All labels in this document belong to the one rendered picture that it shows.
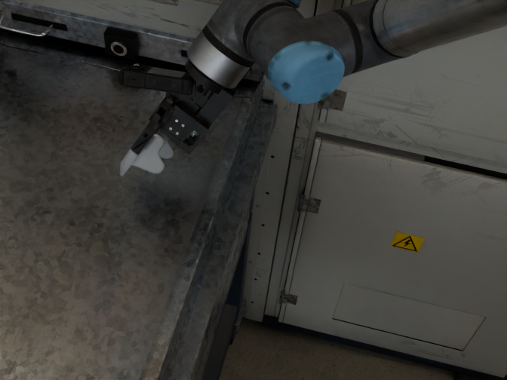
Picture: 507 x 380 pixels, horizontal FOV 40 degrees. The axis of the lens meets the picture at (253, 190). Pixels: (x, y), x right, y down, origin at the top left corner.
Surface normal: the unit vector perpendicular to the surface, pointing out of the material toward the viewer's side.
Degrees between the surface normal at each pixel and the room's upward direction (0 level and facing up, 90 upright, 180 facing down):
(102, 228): 0
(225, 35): 54
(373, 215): 90
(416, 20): 96
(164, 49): 90
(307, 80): 86
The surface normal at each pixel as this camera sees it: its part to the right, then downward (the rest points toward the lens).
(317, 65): 0.37, 0.69
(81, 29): -0.23, 0.75
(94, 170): 0.07, -0.62
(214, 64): -0.07, 0.40
